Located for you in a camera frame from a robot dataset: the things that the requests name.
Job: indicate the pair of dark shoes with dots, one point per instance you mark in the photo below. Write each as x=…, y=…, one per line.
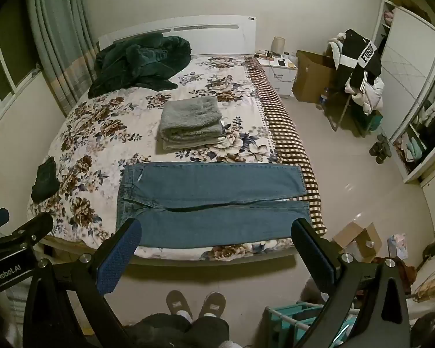
x=385, y=152

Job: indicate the small open cardboard box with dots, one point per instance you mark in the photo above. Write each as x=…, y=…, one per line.
x=355, y=243

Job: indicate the teal laundry basket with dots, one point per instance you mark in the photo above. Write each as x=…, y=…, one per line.
x=293, y=315

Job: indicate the brown checked bed sheet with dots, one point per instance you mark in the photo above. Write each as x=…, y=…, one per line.
x=281, y=123

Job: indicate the chair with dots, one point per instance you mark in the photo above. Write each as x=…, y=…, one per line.
x=342, y=108

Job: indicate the white nightstand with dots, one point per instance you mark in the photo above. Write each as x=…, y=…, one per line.
x=281, y=76

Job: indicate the pastel printed bag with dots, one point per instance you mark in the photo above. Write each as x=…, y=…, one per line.
x=398, y=246

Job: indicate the blue denim pants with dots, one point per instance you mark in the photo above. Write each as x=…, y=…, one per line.
x=210, y=188

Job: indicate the person's dark trouser legs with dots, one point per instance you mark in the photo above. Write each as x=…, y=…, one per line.
x=174, y=333

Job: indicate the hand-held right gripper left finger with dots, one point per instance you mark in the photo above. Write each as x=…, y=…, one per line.
x=119, y=257

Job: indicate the blue water bottle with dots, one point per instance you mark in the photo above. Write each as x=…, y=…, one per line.
x=323, y=99

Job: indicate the window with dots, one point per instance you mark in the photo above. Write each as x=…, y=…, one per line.
x=3, y=61

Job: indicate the black and white jacket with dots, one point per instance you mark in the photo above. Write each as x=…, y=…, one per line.
x=360, y=58

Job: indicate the large brown cardboard box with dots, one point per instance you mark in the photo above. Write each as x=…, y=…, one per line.
x=310, y=79

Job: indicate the folded beige garment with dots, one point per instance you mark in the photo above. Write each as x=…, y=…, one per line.
x=190, y=116

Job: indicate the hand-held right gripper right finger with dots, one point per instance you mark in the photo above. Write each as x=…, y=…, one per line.
x=314, y=257

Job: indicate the white bed headboard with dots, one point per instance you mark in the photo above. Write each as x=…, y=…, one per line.
x=210, y=36

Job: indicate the green striped curtain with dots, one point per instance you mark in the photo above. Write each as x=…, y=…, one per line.
x=58, y=43

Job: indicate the white wardrobe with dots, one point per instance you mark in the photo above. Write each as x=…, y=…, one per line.
x=406, y=72

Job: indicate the person's grey slipper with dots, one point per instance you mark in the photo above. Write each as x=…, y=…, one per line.
x=178, y=304
x=212, y=304

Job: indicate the bed with floral sheet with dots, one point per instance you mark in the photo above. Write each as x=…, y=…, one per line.
x=105, y=141

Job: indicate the small dark folded jeans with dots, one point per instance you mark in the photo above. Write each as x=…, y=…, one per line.
x=45, y=181

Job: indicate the person's right grey slipper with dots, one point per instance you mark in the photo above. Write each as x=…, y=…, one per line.
x=212, y=304

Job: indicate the dark green plush blanket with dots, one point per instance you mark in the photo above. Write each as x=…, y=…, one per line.
x=137, y=61

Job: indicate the person's left grey slipper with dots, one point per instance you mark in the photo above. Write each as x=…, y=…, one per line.
x=178, y=304

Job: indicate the grey shoe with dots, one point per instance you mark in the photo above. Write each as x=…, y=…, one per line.
x=376, y=148

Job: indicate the green crate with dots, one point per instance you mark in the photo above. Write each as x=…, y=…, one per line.
x=373, y=121

